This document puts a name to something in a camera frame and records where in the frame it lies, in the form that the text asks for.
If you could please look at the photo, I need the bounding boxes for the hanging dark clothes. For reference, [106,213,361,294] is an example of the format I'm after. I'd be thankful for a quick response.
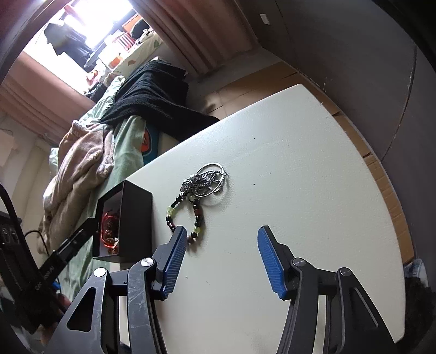
[44,22,100,69]

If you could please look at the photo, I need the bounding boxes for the person's left hand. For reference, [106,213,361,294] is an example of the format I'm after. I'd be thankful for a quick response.
[40,291,74,346]

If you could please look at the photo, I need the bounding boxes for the silver chain necklace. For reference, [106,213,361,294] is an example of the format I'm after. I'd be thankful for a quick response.
[180,163,229,199]

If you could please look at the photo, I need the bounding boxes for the black green beaded bracelet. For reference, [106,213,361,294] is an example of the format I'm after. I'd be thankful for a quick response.
[166,193,207,246]

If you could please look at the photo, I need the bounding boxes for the bed with green sheet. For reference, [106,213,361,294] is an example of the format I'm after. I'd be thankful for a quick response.
[48,77,164,300]

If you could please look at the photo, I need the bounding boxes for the black jewelry box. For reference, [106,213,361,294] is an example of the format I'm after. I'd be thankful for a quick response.
[93,180,153,263]

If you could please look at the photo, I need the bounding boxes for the dark fuzzy object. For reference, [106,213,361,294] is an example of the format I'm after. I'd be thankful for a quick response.
[404,260,431,344]

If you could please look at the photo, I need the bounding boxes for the black bag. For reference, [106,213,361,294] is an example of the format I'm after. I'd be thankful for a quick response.
[129,20,155,39]

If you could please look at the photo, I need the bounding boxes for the black knitted blanket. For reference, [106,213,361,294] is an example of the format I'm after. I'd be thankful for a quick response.
[100,61,220,143]

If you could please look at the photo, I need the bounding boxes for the grey wardrobe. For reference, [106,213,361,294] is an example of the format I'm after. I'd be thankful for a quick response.
[252,0,436,246]

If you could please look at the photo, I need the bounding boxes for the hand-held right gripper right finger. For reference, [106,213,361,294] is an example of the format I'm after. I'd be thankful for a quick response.
[258,225,399,354]

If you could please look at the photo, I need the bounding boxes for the printed windowsill cushion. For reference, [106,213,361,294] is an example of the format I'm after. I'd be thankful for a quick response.
[111,34,165,76]

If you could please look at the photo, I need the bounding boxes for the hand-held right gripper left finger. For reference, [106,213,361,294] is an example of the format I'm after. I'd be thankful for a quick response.
[51,226,188,354]

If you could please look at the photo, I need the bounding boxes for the pink fleece blanket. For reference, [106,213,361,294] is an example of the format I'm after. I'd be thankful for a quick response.
[40,120,117,254]

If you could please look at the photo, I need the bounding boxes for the pink curtain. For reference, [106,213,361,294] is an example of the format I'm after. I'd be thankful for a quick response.
[0,51,96,145]
[134,0,264,76]

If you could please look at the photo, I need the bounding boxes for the orange storage box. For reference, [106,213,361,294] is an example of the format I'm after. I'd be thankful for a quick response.
[123,14,145,35]

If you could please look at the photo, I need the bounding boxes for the white low table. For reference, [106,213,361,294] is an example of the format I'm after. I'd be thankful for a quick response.
[204,60,415,267]

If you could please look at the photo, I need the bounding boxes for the white paper sheet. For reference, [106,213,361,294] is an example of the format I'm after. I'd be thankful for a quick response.
[0,129,18,168]

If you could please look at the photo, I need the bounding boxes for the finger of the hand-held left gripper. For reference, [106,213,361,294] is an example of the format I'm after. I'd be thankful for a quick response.
[51,217,99,264]

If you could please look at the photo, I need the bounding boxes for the pile of mixed jewelry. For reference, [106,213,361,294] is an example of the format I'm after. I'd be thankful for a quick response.
[101,208,120,255]

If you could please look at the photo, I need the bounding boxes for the light green quilt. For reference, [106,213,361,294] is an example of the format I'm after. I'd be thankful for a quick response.
[78,75,126,124]

